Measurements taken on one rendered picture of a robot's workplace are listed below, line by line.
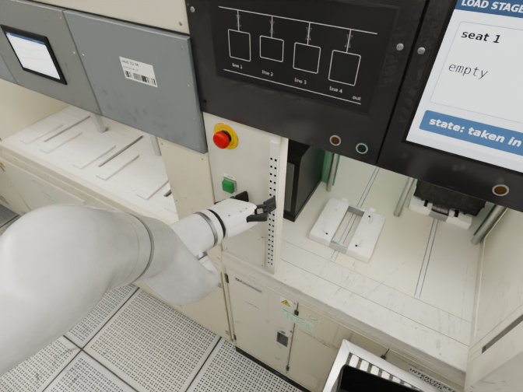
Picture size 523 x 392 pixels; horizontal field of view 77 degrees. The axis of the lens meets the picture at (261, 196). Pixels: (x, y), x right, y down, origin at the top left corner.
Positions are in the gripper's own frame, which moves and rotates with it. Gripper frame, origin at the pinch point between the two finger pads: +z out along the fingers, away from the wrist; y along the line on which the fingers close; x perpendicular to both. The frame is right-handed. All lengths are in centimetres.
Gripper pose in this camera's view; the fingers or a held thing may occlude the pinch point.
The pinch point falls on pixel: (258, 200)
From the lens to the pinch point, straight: 81.6
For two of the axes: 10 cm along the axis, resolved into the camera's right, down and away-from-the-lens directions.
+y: 7.5, 1.6, -6.4
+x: -1.1, -9.2, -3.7
